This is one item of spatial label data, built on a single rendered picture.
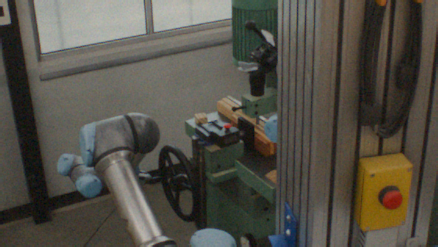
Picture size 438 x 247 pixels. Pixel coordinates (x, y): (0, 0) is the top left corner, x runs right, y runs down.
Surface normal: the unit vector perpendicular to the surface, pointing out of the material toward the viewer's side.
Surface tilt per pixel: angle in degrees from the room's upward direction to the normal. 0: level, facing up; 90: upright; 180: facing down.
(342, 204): 90
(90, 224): 0
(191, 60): 90
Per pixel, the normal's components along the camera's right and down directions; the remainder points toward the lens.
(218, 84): 0.45, 0.39
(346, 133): 0.21, 0.44
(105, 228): -0.03, -0.89
